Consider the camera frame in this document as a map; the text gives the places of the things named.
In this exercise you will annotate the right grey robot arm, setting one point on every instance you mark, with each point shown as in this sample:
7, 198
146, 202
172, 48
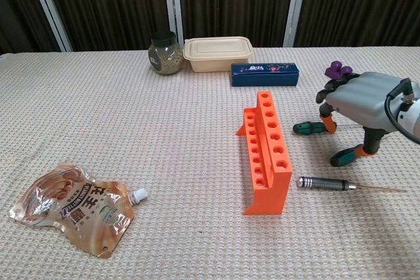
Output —
413, 116

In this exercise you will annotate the silver metal precision screwdriver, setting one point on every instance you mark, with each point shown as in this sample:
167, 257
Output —
325, 183

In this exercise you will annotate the purple toy block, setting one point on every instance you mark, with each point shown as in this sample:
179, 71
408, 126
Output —
335, 68

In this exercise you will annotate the blue printed box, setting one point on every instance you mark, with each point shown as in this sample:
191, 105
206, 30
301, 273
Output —
262, 78

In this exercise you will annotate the beige woven tablecloth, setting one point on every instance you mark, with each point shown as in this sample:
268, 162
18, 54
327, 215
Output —
164, 129

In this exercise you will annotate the green screwdriver black butt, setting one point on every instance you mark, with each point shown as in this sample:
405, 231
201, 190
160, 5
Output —
341, 158

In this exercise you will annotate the dark pleated partition panel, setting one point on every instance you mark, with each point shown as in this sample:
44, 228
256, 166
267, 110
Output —
361, 4
236, 1
16, 4
108, 4

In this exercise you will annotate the orange tool rack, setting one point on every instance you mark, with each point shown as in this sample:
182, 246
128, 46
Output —
272, 194

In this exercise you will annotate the white partition frame post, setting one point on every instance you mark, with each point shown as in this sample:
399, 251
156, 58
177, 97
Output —
173, 1
296, 4
48, 8

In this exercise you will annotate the glass jar black lid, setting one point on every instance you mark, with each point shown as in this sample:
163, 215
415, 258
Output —
165, 60

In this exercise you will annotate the peanut butter spout pouch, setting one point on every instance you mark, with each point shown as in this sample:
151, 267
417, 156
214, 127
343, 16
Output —
75, 208

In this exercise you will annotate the green screwdriver black collar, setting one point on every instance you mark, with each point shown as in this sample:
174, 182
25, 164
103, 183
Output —
308, 127

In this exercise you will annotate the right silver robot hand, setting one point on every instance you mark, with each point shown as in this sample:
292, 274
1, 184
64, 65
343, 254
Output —
364, 99

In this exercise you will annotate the beige lidded food container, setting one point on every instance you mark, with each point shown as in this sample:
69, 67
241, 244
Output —
213, 57

